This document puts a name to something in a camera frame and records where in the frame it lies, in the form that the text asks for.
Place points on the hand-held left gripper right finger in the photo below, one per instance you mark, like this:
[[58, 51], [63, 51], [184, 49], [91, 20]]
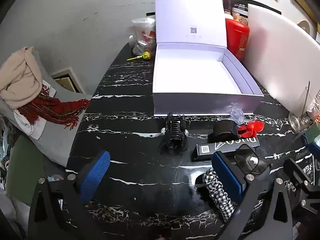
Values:
[[228, 177]]

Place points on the beige labelled can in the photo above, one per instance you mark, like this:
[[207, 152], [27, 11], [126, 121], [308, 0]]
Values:
[[240, 15]]

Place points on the beige blanket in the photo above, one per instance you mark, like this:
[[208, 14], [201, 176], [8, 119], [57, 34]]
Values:
[[20, 80]]

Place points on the white gift box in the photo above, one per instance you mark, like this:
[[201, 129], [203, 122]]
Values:
[[190, 75]]

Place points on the white plastic bag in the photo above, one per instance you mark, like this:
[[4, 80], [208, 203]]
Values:
[[143, 32]]

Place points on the small red fan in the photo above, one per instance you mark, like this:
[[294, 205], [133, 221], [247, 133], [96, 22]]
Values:
[[252, 127]]

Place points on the red canister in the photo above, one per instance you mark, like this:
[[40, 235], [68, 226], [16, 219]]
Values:
[[237, 37]]

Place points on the black bag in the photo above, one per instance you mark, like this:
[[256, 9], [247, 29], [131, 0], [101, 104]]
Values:
[[262, 5]]

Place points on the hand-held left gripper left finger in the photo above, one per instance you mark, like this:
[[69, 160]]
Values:
[[96, 175]]

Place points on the leaning cream frame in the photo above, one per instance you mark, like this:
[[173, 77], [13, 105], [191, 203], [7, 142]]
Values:
[[75, 80]]

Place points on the yellow lollipop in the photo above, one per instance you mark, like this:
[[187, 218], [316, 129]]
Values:
[[146, 55]]

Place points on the red plaid scarf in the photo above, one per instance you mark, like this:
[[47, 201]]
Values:
[[50, 107]]

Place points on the clear plastic hair claw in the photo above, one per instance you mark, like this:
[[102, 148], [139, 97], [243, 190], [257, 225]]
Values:
[[237, 116]]

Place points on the brown jar with clear lid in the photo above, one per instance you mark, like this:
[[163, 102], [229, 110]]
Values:
[[228, 5]]

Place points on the grey chair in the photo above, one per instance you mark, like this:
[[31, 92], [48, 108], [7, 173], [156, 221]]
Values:
[[57, 140]]

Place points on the black lace bow hair clip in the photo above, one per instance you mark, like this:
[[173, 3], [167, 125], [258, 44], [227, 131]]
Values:
[[175, 132]]

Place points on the glass jar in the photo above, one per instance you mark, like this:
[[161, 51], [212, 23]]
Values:
[[302, 120]]

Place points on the black ribbon roll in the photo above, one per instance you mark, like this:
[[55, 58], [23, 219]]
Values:
[[223, 130]]

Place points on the gold picture frame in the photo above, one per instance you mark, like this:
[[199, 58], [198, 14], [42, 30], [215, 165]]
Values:
[[303, 0]]

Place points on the woven straw fan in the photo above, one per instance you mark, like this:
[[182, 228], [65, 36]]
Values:
[[304, 26]]

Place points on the green cushion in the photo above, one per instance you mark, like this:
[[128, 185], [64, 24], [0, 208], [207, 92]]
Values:
[[22, 170]]

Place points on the green box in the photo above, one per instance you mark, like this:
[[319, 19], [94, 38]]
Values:
[[315, 131]]

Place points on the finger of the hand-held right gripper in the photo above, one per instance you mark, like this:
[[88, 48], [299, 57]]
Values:
[[300, 177], [313, 148]]

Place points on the smoky transparent box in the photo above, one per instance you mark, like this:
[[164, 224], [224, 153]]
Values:
[[246, 158]]

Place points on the dark patterned cloth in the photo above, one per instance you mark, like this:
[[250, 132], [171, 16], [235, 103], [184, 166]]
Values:
[[8, 135]]

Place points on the long black box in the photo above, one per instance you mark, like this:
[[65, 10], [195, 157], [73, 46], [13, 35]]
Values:
[[207, 150]]

